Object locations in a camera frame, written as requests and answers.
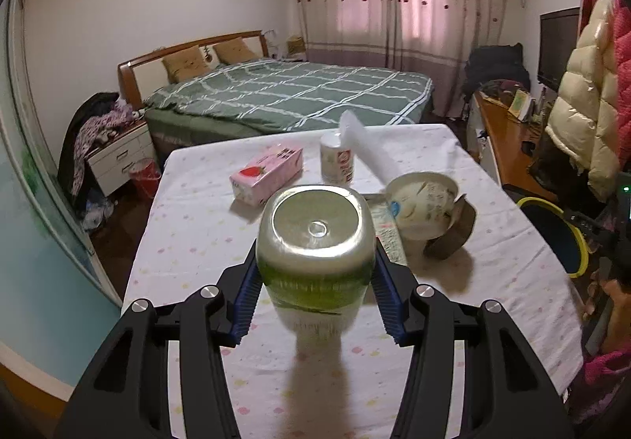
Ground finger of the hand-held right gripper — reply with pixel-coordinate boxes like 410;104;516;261
566;208;612;250

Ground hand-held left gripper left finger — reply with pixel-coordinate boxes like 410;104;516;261
54;264;264;439

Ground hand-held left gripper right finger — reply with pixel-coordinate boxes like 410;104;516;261
372;239;575;439

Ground yellow rimmed dark trash bin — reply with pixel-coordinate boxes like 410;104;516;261
517;197;590;277

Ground printed plastic wrapper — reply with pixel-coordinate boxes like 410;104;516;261
365;193;409;267

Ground green label plastic bottle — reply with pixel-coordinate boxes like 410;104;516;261
255;185;378;336

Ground white instant noodle bowl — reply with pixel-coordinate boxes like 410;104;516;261
385;171;461;241

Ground pink carton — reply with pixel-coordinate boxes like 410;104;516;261
229;145;304;207

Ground white cup with red label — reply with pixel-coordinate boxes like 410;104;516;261
320;132;357;186

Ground person's right hand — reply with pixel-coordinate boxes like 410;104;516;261
589;266;631;322

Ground table with floral cloth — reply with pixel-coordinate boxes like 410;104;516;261
121;124;585;439

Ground wooden desk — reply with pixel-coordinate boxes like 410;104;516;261
473;89;560;203

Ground cream puffer jacket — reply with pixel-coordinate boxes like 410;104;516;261
545;0;624;203

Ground book on desk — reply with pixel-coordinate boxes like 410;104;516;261
510;90;533;122

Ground pink floral garment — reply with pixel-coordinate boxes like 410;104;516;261
582;345;631;420

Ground hanging jackets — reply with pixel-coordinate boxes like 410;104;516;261
579;0;631;174

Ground red waste basket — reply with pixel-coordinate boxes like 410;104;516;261
128;158;162;201

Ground black flat television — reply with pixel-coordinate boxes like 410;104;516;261
537;7;581;92

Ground dark clothes heap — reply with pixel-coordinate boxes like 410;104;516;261
463;42;530;117

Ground white nightstand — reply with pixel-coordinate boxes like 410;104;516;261
86;119;159;197

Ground green checkered quilt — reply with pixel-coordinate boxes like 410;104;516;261
143;60;432;133

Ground frosted glass wardrobe door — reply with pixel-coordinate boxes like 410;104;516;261
0;0;124;388

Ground purple floral garment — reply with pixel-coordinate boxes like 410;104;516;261
71;101;144;196

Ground clothes pile on nightstand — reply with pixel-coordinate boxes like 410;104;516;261
58;91;121;218

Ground tan pillow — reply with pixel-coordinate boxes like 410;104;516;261
162;49;210;82
213;37;259;65

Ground wooden bed with headboard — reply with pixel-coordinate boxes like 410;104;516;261
117;30;435;159

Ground pink and white curtain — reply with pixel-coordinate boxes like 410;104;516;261
291;0;508;117

